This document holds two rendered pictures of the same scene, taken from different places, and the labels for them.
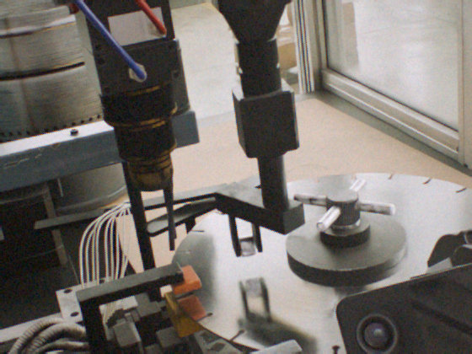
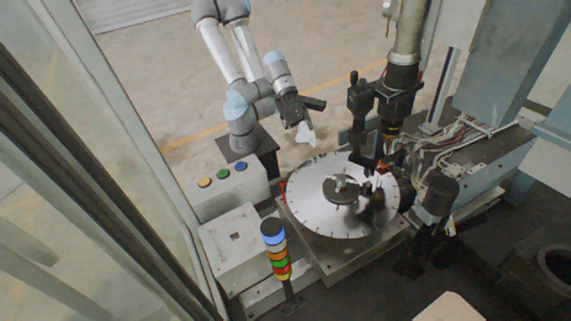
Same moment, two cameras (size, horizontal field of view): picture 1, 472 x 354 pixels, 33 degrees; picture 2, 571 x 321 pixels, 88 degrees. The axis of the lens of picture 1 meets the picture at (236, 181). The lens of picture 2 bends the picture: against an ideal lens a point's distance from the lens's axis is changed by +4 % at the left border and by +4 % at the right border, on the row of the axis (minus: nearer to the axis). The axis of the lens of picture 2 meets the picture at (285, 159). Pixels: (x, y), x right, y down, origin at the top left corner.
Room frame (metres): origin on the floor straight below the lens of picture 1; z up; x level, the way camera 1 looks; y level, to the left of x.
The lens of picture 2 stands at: (1.16, -0.30, 1.63)
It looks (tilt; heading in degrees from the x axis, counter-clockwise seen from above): 44 degrees down; 174
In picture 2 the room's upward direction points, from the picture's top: 9 degrees counter-clockwise
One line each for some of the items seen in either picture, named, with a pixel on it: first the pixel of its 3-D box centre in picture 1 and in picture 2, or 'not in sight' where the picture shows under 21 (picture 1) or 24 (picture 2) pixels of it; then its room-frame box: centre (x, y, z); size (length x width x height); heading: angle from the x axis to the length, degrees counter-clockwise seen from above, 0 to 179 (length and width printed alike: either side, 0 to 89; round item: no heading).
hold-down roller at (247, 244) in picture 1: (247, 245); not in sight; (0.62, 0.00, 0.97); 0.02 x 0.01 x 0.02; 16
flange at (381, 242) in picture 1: (345, 235); (341, 185); (0.63, -0.09, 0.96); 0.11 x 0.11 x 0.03
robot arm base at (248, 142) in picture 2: not in sight; (244, 135); (0.06, -0.36, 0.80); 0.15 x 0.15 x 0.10
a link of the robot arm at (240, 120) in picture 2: not in sight; (239, 113); (0.06, -0.35, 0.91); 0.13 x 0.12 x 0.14; 107
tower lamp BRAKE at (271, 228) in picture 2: not in sight; (272, 230); (0.84, -0.31, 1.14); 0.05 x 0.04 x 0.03; 16
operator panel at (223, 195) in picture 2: not in sight; (229, 190); (0.42, -0.45, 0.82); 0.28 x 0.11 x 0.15; 106
